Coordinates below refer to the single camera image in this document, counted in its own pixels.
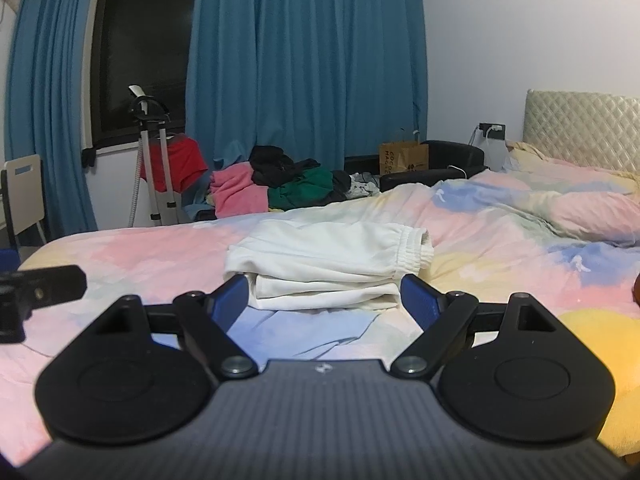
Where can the quilted cream headboard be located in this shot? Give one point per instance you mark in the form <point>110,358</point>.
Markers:
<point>585,127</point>

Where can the white pants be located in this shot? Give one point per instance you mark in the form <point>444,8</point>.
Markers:
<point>325,260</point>

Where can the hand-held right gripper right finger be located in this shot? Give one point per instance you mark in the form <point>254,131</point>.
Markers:
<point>417,300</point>

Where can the spotted white cloth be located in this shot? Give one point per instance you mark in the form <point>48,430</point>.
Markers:
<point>362,186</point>

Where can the green garment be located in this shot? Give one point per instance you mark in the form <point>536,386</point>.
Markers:
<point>305,187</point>

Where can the blue curtain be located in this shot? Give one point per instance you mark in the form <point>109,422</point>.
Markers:
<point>50,100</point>
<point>305,60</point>

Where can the black garment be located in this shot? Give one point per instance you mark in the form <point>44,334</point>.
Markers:
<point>272,162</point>

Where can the garment steamer stand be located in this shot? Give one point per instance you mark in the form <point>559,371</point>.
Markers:
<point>162,180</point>

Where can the brown paper bag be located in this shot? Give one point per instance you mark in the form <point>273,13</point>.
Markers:
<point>402,159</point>

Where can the pastel pillow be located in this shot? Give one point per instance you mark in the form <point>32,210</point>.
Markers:
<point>595,215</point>

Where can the pink garment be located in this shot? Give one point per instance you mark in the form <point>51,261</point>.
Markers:
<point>235,190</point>

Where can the black wall socket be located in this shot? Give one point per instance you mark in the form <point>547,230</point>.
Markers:
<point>492,130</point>

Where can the black armchair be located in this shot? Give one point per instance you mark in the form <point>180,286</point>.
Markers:
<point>450,152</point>

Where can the white chair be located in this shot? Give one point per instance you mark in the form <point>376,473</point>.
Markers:
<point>22,195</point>

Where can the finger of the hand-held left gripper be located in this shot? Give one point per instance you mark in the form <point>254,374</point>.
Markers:
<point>50,282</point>

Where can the red garment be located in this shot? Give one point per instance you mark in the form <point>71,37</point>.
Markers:
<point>182,160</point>

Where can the dark window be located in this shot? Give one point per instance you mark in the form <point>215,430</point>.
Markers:
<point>145,50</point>

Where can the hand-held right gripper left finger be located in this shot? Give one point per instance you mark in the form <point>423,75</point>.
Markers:
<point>232,300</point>

